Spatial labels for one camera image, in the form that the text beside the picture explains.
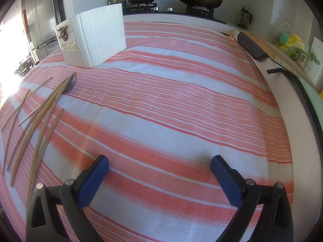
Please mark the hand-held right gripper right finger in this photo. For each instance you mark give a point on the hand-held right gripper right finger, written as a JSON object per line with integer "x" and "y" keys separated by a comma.
{"x": 225, "y": 181}

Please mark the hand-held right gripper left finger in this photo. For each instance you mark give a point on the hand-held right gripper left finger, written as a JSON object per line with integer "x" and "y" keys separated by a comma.
{"x": 94, "y": 181}

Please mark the metal spoon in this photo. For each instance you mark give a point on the metal spoon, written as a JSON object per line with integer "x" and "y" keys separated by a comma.
{"x": 71, "y": 83}

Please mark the thin dark chopstick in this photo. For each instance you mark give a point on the thin dark chopstick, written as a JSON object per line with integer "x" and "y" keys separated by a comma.
{"x": 40, "y": 89}
{"x": 22, "y": 107}

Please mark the white ribbed storage box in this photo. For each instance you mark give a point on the white ribbed storage box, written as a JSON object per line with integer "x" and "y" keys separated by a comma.
{"x": 101, "y": 35}

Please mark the red white striped cloth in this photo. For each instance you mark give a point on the red white striped cloth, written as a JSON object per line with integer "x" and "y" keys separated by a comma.
{"x": 164, "y": 105}

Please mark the black rimmed green tray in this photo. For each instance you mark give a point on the black rimmed green tray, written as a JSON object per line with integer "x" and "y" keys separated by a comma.
{"x": 306, "y": 90}

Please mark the dark low table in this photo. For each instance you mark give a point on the dark low table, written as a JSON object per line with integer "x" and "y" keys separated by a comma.
{"x": 24, "y": 66}

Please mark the black padded mat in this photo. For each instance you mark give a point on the black padded mat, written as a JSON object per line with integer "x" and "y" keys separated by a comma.
{"x": 252, "y": 46}

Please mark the wooden cutting board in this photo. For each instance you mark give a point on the wooden cutting board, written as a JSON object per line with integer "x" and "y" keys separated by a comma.
{"x": 267, "y": 48}

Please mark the white plastic box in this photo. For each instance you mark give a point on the white plastic box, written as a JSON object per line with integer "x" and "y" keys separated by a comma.
{"x": 316, "y": 60}

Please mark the glass pitcher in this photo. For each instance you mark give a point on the glass pitcher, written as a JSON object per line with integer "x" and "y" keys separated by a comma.
{"x": 244, "y": 17}

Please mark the steel refrigerator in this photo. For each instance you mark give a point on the steel refrigerator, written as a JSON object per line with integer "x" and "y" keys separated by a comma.
{"x": 43, "y": 17}

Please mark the red fridge sticker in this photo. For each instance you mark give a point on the red fridge sticker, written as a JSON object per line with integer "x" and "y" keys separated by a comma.
{"x": 24, "y": 17}

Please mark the black gas stove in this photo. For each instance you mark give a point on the black gas stove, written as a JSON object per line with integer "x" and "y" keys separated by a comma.
{"x": 164, "y": 10}

